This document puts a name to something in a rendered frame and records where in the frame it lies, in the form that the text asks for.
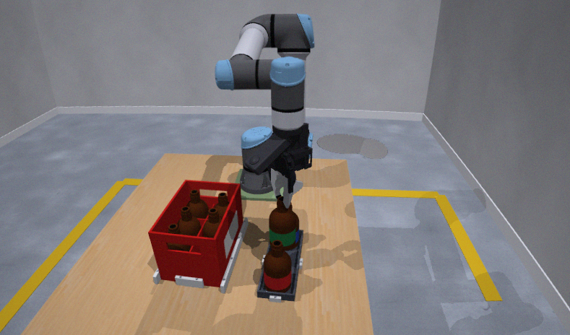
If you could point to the red plastic crate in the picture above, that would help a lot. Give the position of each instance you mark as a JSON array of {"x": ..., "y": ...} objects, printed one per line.
[{"x": 208, "y": 257}]

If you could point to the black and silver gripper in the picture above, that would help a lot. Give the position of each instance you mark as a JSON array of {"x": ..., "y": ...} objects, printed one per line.
[{"x": 293, "y": 158}]

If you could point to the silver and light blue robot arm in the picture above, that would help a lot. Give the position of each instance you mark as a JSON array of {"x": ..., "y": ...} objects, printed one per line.
[{"x": 293, "y": 36}]

